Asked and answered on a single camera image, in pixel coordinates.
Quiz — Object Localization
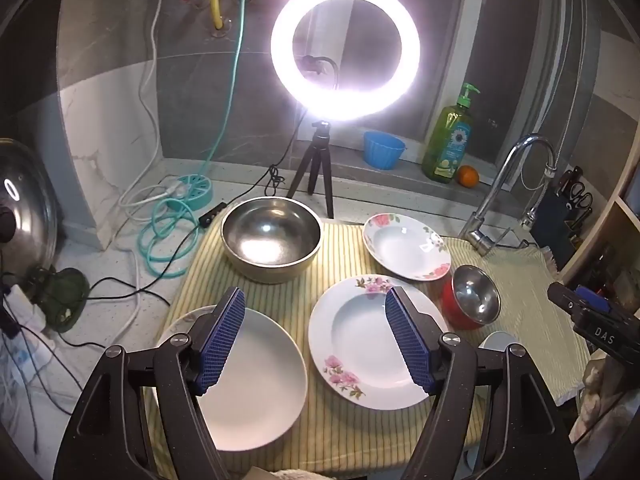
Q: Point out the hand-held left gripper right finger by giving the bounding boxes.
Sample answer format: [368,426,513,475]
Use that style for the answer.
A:
[384,286,581,480]

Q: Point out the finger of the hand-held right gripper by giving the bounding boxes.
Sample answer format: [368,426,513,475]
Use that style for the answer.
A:
[547,281,612,317]

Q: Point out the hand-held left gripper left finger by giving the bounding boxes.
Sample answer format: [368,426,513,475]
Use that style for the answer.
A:
[52,286,248,480]

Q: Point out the pink blossom print plate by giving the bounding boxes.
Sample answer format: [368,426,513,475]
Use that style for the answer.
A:
[308,274,450,410]

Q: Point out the white plate grey leaf print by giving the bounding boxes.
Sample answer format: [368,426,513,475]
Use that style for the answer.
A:
[159,305,308,452]

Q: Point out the red rose print plate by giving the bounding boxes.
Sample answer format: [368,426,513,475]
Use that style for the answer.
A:
[362,213,452,281]

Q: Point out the large steel bowl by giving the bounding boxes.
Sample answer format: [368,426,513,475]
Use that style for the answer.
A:
[221,198,322,285]

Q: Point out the white towel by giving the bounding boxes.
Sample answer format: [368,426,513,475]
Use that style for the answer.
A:
[570,355,640,441]

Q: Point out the dark knife block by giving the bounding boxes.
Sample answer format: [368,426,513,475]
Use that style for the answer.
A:
[530,166,596,261]

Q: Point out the small white bowl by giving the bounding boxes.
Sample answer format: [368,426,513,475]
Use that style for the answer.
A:
[479,330,526,361]

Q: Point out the red bowl steel interior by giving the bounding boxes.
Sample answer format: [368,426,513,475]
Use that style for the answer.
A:
[441,264,501,331]

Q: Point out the wooden shelf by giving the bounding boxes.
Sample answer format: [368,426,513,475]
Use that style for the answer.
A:
[560,160,640,321]

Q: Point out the black scissors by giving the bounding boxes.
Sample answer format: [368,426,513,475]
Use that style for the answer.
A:
[569,182,594,222]

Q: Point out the yellow striped cloth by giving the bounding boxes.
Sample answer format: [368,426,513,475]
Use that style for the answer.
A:
[142,217,593,478]

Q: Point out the chrome faucet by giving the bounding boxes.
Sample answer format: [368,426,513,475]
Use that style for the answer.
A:
[459,133,557,257]

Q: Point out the round teal power strip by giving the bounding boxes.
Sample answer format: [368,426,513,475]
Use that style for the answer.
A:
[165,174,213,212]

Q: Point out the dark green stand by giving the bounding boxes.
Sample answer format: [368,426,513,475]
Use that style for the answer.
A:
[30,267,91,333]

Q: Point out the green dish soap bottle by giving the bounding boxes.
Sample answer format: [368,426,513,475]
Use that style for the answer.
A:
[421,82,482,183]

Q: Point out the blue ribbed plastic cup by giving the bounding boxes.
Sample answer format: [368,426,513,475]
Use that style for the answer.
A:
[363,131,407,171]

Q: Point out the white power adapter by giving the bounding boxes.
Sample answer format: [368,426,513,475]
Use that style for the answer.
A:
[0,285,56,341]

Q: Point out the black tripod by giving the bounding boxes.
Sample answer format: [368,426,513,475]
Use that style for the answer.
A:
[286,120,335,219]

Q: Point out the steel pot lid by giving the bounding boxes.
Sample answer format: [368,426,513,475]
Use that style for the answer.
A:
[0,137,62,273]

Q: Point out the teal cable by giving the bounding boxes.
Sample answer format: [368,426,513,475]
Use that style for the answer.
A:
[137,0,261,281]

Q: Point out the white cable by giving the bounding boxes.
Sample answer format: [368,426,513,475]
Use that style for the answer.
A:
[117,0,201,226]

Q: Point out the white ring light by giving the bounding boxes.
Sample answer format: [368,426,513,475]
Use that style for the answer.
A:
[270,0,422,122]

